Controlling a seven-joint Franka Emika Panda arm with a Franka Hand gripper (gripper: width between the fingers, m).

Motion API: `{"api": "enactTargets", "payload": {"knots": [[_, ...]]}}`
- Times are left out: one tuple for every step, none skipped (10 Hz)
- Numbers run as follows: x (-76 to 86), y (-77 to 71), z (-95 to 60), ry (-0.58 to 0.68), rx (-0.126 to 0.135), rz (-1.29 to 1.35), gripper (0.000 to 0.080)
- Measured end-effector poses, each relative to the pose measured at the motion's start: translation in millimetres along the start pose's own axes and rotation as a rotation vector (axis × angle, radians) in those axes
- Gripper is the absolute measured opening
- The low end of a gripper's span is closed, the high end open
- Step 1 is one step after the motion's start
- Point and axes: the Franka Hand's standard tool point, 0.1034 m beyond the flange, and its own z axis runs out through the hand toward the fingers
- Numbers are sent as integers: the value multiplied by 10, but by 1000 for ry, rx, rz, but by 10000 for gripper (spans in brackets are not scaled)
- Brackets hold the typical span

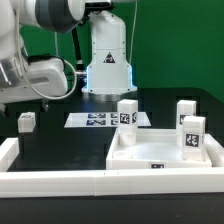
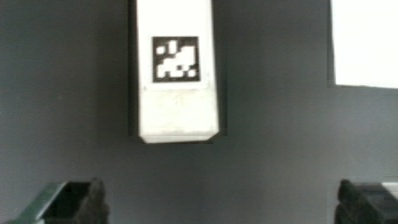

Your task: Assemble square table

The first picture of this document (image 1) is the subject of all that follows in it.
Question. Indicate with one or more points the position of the white square tabletop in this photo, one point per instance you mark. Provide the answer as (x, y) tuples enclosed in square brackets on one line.
[(154, 148)]

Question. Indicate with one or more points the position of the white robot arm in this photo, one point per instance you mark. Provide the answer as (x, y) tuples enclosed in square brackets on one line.
[(24, 77)]

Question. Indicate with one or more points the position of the white AprilTag base sheet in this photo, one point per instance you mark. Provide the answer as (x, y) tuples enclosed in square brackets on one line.
[(101, 119)]

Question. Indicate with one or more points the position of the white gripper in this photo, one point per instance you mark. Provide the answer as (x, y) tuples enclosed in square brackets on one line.
[(46, 76)]

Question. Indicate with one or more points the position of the white U-shaped obstacle fence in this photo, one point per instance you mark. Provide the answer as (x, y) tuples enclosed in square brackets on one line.
[(102, 182)]

